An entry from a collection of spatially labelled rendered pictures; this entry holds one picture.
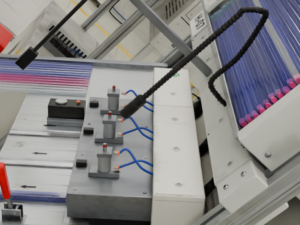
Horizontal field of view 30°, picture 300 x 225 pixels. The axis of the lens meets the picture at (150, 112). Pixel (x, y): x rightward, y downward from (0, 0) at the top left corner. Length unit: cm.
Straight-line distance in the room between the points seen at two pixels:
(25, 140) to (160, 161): 32
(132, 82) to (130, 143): 40
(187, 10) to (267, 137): 149
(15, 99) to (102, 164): 156
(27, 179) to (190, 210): 31
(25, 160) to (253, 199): 47
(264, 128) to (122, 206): 27
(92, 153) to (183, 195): 21
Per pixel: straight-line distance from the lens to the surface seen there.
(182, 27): 225
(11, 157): 109
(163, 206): 87
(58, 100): 119
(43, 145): 113
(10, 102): 246
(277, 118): 76
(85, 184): 91
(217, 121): 95
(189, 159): 95
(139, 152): 99
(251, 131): 77
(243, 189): 79
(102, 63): 147
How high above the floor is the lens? 158
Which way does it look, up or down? 19 degrees down
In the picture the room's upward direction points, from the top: 49 degrees clockwise
